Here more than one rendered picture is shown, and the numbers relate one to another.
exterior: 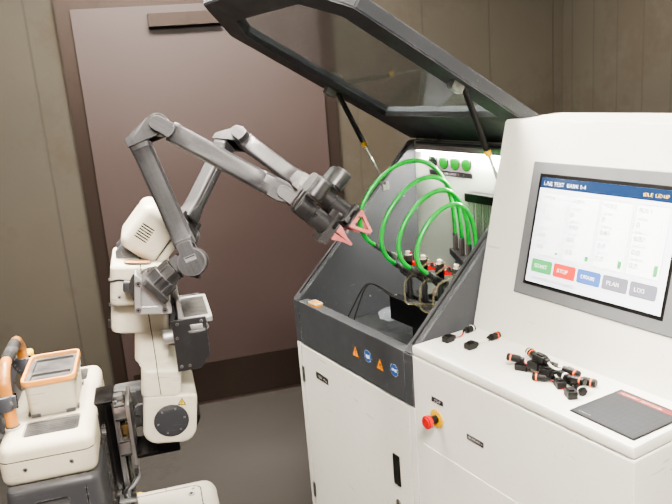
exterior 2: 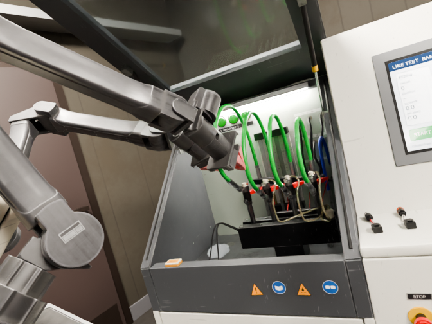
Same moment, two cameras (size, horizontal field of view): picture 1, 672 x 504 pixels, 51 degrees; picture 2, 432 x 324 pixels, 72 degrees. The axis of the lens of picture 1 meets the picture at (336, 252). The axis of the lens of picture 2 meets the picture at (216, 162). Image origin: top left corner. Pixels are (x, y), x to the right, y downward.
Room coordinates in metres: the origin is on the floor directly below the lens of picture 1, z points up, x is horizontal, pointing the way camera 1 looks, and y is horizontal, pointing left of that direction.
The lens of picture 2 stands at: (1.41, 0.45, 1.34)
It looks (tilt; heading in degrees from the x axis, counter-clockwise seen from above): 6 degrees down; 325
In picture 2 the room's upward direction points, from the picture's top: 15 degrees counter-clockwise
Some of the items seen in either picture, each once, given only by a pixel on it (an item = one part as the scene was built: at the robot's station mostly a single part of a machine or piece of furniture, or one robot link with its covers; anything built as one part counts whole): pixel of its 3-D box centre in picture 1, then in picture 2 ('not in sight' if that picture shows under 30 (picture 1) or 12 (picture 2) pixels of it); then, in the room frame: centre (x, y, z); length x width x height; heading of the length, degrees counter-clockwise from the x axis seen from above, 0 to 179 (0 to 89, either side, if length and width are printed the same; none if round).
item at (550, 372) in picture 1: (549, 368); not in sight; (1.53, -0.47, 1.01); 0.23 x 0.11 x 0.06; 30
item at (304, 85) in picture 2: (466, 150); (245, 103); (2.37, -0.46, 1.43); 0.54 x 0.03 x 0.02; 30
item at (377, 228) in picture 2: (459, 333); (372, 221); (1.84, -0.32, 0.99); 0.12 x 0.02 x 0.02; 129
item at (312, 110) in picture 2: not in sight; (313, 141); (2.16, -0.58, 1.20); 0.13 x 0.03 x 0.31; 30
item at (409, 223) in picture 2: (482, 340); (405, 216); (1.78, -0.37, 0.99); 0.12 x 0.02 x 0.02; 124
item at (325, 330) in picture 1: (352, 344); (240, 285); (2.12, -0.03, 0.87); 0.62 x 0.04 x 0.16; 30
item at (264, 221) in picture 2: (434, 326); (290, 238); (2.14, -0.29, 0.91); 0.34 x 0.10 x 0.15; 30
